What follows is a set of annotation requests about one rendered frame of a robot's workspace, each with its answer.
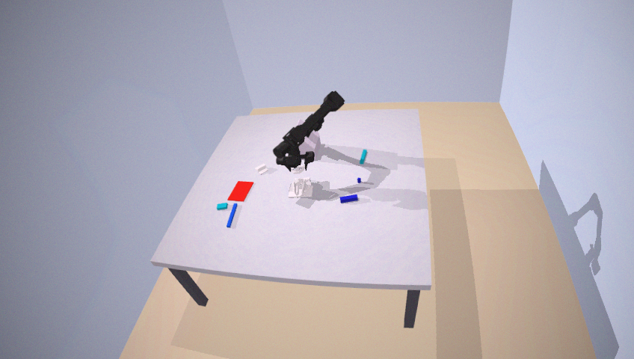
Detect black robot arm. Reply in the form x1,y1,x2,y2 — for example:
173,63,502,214
273,91,345,168

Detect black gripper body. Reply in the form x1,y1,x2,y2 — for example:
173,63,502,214
276,147,315,165

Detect blue long bar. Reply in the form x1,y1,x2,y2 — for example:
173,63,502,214
227,203,237,227

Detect blue rectangular block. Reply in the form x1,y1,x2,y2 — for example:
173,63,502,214
340,194,358,203

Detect red flat plate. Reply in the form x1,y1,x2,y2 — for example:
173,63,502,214
228,181,253,201

